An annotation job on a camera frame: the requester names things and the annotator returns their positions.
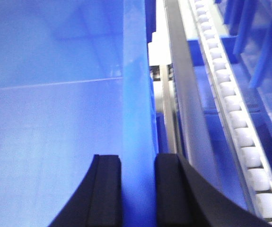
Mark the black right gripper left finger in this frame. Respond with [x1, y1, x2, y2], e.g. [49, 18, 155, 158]
[49, 155, 122, 227]

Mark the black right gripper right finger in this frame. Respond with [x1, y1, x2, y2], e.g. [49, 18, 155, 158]
[154, 153, 269, 227]

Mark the blue plastic bin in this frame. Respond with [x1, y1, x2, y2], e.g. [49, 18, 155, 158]
[0, 0, 158, 227]

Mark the white roller track strip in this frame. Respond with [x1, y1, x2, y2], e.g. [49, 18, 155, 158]
[189, 0, 272, 226]

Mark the right neighbouring blue bin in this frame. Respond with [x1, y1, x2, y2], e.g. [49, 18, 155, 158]
[215, 0, 272, 141]

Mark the dark metal divider rail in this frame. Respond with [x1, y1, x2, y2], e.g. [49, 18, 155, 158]
[164, 0, 212, 166]

